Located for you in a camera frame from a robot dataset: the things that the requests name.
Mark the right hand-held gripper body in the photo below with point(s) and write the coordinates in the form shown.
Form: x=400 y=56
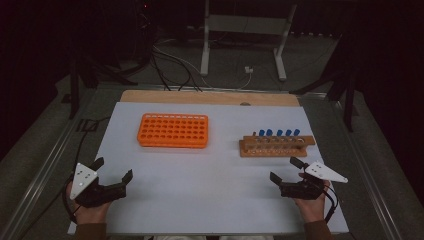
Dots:
x=301 y=190

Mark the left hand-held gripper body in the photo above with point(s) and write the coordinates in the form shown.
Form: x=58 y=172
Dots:
x=83 y=176

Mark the wooden test tube rack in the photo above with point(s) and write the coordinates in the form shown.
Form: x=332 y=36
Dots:
x=266 y=154

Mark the blue-capped glass test tube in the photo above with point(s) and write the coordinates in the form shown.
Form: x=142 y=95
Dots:
x=288 y=132
x=296 y=132
x=279 y=132
x=269 y=132
x=262 y=132

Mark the orange plastic test tube rack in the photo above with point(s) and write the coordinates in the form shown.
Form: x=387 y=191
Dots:
x=173 y=131

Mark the person's right hand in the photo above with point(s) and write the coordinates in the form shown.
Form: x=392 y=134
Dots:
x=311 y=210

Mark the person's left hand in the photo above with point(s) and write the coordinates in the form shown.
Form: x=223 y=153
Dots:
x=90 y=215

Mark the white board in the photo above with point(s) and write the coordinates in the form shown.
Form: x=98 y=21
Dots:
x=206 y=190

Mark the black tripod stand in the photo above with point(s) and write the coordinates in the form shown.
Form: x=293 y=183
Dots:
x=349 y=100
x=74 y=86

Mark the white plug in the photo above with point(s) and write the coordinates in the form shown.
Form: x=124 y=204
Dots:
x=248 y=69

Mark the dark equipment rack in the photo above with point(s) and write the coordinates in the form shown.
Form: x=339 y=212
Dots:
x=144 y=30

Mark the grey metal stand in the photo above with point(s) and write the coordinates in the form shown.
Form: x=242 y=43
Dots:
x=246 y=24

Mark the black floor bracket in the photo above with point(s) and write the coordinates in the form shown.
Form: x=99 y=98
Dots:
x=87 y=125

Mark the aluminium rail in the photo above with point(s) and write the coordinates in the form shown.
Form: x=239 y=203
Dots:
x=43 y=173
x=363 y=166

